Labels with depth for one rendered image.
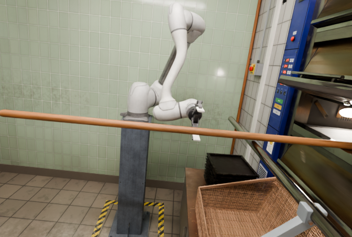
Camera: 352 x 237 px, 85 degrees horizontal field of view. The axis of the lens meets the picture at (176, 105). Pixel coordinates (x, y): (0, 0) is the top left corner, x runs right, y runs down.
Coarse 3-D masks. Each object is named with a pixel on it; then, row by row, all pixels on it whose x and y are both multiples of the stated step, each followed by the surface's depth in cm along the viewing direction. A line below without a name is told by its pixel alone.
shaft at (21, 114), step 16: (0, 112) 75; (16, 112) 75; (32, 112) 76; (128, 128) 77; (144, 128) 76; (160, 128) 76; (176, 128) 76; (192, 128) 77; (304, 144) 78; (320, 144) 78; (336, 144) 78
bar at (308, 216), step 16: (240, 128) 93; (256, 144) 75; (272, 160) 63; (288, 176) 55; (288, 192) 51; (304, 208) 43; (320, 208) 43; (288, 224) 45; (304, 224) 44; (320, 224) 39
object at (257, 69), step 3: (252, 63) 165; (255, 63) 160; (258, 63) 158; (252, 66) 164; (255, 66) 159; (258, 66) 159; (261, 66) 159; (252, 69) 163; (255, 69) 159; (258, 69) 159; (261, 69) 159; (252, 72) 162; (255, 72) 160; (258, 72) 160; (261, 72) 160; (258, 75) 160; (261, 75) 160
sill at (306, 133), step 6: (294, 126) 111; (300, 126) 106; (306, 126) 108; (300, 132) 105; (306, 132) 100; (312, 132) 97; (318, 132) 98; (318, 138) 92; (324, 138) 90; (330, 138) 91; (330, 150) 84; (336, 150) 81; (342, 150) 78; (348, 150) 78; (342, 156) 78; (348, 156) 75; (348, 162) 75
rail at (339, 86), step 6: (282, 78) 102; (288, 78) 97; (294, 78) 92; (300, 78) 88; (306, 78) 84; (318, 84) 76; (324, 84) 73; (330, 84) 70; (336, 84) 68; (342, 84) 65; (348, 84) 63; (348, 90) 63
